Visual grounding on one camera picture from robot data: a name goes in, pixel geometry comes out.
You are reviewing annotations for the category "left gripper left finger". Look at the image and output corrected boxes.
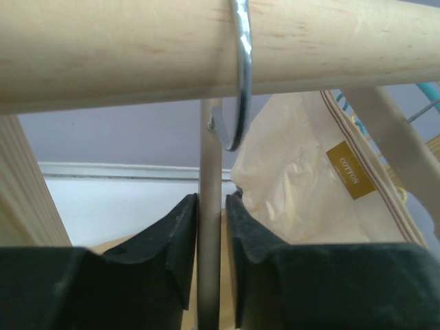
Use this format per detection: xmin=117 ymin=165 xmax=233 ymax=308
xmin=1 ymin=195 xmax=197 ymax=329

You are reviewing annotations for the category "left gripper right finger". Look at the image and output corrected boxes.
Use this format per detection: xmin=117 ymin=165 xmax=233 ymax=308
xmin=225 ymin=194 xmax=439 ymax=329

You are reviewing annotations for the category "beige cotton underwear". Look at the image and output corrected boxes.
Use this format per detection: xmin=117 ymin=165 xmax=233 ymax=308
xmin=231 ymin=91 xmax=426 ymax=245

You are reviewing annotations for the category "blue plastic hanger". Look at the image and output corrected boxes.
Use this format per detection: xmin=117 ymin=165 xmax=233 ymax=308
xmin=384 ymin=84 xmax=439 ymax=142

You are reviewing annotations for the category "wooden clothes rack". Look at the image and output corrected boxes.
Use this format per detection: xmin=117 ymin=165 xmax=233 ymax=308
xmin=0 ymin=0 xmax=440 ymax=330

